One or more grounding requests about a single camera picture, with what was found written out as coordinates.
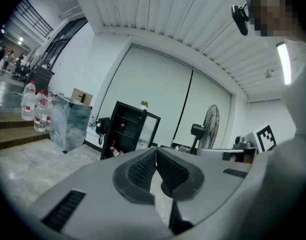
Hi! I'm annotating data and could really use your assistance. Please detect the black standing fan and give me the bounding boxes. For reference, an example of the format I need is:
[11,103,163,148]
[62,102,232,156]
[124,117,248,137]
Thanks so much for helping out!
[190,104,221,155]

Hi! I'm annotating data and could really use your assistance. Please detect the fluorescent tube light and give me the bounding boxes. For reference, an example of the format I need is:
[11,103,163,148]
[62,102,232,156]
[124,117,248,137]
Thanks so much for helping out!
[276,41,292,86]

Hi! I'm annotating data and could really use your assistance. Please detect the black mini fridge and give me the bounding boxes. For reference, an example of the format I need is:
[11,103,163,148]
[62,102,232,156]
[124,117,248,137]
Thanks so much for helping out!
[100,100,161,161]

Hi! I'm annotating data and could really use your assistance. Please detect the brown cardboard box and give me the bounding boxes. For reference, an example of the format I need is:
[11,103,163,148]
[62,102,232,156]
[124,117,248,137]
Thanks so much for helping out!
[71,88,94,107]

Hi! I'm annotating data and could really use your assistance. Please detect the person's head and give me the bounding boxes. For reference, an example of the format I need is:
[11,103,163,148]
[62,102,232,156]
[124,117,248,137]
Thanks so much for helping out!
[246,0,301,39]

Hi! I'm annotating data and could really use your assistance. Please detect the person's right hand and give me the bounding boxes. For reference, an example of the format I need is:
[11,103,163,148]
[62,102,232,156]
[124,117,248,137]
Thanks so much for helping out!
[229,153,254,164]

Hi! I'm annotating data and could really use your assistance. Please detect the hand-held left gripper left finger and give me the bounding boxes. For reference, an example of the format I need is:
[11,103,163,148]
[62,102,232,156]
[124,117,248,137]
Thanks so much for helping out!
[24,146,174,240]

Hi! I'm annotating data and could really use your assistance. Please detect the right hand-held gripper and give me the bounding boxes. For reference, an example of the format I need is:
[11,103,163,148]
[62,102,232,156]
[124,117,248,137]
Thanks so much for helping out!
[197,124,278,164]

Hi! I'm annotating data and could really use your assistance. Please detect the plastic wrapped box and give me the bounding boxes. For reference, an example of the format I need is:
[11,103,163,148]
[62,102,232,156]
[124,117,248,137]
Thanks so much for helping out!
[49,94,93,154]

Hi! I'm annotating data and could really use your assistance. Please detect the black cabinet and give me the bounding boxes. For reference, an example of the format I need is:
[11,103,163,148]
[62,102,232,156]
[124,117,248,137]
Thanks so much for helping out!
[29,65,55,95]

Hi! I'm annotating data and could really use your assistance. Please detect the wire fridge shelf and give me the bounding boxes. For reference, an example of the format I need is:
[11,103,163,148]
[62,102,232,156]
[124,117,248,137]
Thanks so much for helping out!
[114,130,137,139]
[119,115,142,124]

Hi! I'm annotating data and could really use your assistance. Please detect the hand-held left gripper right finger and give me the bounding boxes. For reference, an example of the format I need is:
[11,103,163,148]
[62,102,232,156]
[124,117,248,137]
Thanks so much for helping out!
[156,146,254,235]

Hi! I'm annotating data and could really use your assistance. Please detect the black head-worn camera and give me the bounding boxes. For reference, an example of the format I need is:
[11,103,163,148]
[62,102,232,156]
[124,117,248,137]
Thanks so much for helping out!
[231,4,250,37]

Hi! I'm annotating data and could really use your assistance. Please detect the black bag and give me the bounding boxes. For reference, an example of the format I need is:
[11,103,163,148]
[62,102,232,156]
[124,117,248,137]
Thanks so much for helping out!
[95,117,111,145]

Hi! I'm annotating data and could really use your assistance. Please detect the black metal railing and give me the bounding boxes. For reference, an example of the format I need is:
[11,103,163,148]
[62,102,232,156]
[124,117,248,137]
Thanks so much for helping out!
[14,0,54,39]

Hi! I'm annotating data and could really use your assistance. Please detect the wooden steps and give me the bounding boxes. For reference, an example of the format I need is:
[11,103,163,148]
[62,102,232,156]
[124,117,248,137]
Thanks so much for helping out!
[0,111,51,152]

